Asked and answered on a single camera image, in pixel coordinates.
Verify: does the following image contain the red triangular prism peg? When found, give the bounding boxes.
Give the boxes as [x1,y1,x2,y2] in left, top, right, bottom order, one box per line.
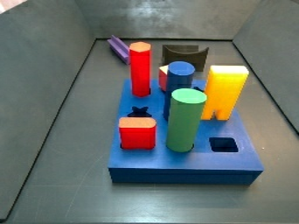
[158,65,168,91]

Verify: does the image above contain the green cylinder peg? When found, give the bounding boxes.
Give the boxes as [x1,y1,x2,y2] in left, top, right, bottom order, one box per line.
[165,88,206,152]

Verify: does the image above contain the blue shape-sorter base block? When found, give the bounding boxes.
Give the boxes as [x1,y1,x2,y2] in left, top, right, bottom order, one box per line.
[106,80,264,185]

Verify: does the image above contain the purple star-shaped prism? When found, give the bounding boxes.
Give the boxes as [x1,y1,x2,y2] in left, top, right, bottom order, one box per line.
[106,35,129,65]

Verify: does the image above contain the tall red hexagonal prism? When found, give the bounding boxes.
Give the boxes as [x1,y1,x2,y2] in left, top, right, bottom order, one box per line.
[129,42,150,97]

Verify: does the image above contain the black curved fixture stand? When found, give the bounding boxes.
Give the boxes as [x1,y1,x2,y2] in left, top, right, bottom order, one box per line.
[162,45,209,72]

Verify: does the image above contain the yellow arch block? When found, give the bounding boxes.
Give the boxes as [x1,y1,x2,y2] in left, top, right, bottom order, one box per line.
[200,66,248,121]

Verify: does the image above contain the short red rounded block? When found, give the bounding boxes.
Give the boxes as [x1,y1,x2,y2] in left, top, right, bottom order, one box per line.
[117,117,156,150]

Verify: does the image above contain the blue cylinder peg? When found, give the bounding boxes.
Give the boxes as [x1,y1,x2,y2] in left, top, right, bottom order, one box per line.
[162,61,194,120]

